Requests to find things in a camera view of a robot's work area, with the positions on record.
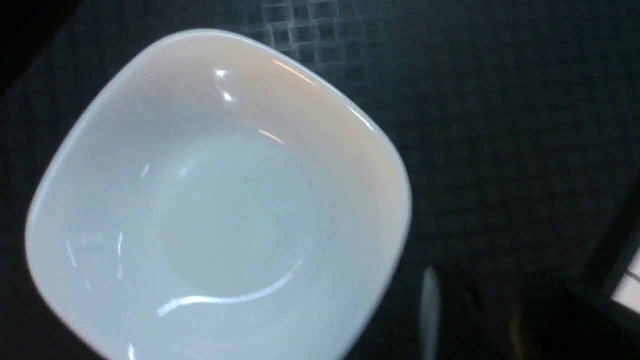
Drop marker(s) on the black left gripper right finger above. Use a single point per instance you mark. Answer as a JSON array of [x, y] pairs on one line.
[[562, 320]]

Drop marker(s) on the black textured serving tray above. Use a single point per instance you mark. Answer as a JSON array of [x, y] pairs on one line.
[[518, 121]]

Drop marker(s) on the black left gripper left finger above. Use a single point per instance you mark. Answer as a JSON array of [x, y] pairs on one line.
[[453, 323]]

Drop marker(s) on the small white square dish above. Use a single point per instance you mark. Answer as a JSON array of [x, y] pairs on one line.
[[218, 201]]

